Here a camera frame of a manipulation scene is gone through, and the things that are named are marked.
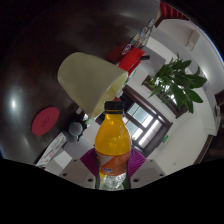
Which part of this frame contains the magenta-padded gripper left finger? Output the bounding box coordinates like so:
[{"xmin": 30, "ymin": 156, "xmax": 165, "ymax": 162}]
[{"xmin": 59, "ymin": 147, "xmax": 101, "ymax": 190}]

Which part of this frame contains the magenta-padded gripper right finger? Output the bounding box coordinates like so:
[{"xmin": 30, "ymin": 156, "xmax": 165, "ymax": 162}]
[{"xmin": 127, "ymin": 147, "xmax": 167, "ymax": 190}]

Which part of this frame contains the orange drink bottle black cap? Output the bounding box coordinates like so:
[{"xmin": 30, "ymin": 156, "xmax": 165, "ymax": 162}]
[{"xmin": 94, "ymin": 100, "xmax": 133, "ymax": 191}]

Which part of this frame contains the dark-framed window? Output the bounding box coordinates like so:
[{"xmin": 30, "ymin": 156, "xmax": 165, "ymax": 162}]
[{"xmin": 120, "ymin": 84, "xmax": 173, "ymax": 158}]

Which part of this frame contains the flat round red coaster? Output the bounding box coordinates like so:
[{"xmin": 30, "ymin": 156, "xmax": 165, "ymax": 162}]
[{"xmin": 31, "ymin": 106, "xmax": 60, "ymax": 137}]

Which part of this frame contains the cream-coloured cup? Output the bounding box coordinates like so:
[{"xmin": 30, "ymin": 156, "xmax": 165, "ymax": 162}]
[{"xmin": 57, "ymin": 51, "xmax": 129, "ymax": 120}]

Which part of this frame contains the green leafy potted plant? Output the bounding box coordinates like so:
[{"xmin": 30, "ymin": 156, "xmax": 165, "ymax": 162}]
[{"xmin": 145, "ymin": 53, "xmax": 208, "ymax": 115}]

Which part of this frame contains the red box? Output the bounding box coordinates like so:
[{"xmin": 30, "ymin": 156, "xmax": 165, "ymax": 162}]
[{"xmin": 107, "ymin": 41, "xmax": 150, "ymax": 76}]

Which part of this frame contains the red ribbed hanging decoration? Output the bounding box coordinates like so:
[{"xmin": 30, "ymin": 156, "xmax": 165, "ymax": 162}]
[{"xmin": 159, "ymin": 1, "xmax": 190, "ymax": 21}]

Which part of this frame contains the white wall-mounted unit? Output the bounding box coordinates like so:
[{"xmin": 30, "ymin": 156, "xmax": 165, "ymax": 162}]
[{"xmin": 185, "ymin": 29, "xmax": 201, "ymax": 52}]

